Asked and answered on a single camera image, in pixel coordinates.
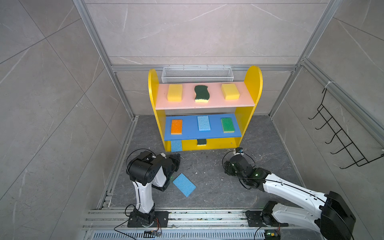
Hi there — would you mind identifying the blue sponge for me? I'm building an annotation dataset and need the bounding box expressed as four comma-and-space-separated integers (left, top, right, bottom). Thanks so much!
197, 116, 211, 132
173, 174, 196, 197
171, 140, 183, 152

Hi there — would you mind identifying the dark green sponge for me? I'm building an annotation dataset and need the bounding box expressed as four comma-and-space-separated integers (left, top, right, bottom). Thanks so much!
197, 139, 207, 146
194, 85, 210, 103

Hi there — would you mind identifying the orange sponge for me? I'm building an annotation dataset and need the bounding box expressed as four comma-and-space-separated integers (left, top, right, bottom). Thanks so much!
171, 119, 183, 135

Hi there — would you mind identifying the bright green sponge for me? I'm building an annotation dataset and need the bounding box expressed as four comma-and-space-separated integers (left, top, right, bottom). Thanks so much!
221, 118, 235, 133

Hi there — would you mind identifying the yellow sponge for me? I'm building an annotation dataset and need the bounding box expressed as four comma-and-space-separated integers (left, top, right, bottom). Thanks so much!
221, 84, 240, 101
167, 84, 183, 102

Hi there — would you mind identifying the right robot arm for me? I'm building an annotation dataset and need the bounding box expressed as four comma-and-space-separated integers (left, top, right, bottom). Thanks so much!
222, 148, 356, 240

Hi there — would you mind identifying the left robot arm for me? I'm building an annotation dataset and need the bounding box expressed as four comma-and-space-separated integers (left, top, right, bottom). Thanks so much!
126, 149, 181, 215

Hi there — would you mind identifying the yellow shelf with coloured boards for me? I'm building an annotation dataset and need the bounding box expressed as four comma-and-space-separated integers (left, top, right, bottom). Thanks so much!
148, 66, 263, 152

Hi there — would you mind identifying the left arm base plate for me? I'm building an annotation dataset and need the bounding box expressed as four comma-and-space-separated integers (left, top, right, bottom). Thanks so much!
127, 210, 170, 228

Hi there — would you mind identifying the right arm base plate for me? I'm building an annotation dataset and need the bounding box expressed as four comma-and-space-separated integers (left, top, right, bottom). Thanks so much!
245, 211, 289, 227

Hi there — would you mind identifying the white wire mesh basket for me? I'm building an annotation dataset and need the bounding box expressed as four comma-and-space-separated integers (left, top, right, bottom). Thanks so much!
162, 67, 234, 84

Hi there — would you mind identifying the aluminium mounting rail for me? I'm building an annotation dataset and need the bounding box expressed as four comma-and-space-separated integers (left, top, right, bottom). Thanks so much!
81, 208, 323, 240

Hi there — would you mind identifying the black wire hook rack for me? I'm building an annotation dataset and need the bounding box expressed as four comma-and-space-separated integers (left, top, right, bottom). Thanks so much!
308, 88, 384, 170

